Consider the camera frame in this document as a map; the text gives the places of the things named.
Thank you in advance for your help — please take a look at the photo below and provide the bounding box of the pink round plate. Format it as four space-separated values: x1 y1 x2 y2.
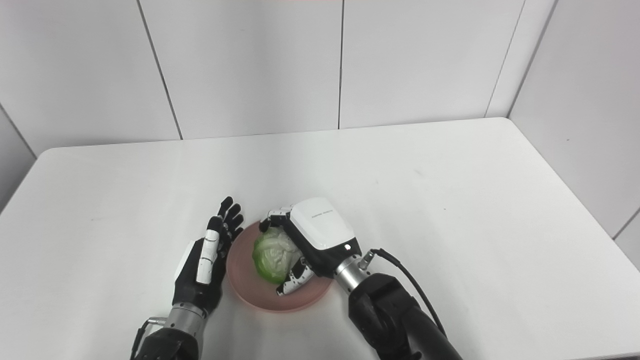
226 220 334 314

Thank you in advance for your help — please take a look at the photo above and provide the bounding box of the green white toy cabbage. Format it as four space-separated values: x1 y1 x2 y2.
252 227 304 286

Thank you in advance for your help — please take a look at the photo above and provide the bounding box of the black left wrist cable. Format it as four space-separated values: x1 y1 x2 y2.
130 316 168 360

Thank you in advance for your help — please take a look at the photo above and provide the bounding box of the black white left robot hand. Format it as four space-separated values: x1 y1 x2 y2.
172 196 245 316

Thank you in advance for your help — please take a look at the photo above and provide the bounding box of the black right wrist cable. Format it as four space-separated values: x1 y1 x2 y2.
360 248 447 337

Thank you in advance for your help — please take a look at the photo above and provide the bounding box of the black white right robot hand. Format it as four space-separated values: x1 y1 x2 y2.
259 197 363 297

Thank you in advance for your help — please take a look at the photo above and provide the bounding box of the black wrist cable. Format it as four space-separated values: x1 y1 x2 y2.
130 316 168 360
360 248 447 337

